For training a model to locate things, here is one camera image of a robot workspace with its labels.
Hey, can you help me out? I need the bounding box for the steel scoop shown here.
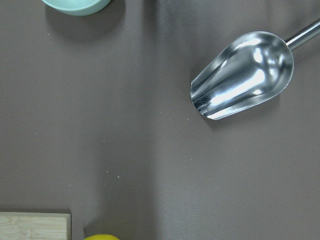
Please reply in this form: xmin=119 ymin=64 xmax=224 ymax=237
xmin=190 ymin=20 xmax=320 ymax=120

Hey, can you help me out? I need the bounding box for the yellow lemon outer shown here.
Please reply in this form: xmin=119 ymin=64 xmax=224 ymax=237
xmin=84 ymin=234 xmax=120 ymax=240

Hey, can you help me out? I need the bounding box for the mint green bowl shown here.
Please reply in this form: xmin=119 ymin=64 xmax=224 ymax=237
xmin=42 ymin=0 xmax=111 ymax=16

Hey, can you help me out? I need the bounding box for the wooden cutting board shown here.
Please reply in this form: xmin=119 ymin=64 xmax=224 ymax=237
xmin=0 ymin=212 xmax=72 ymax=240

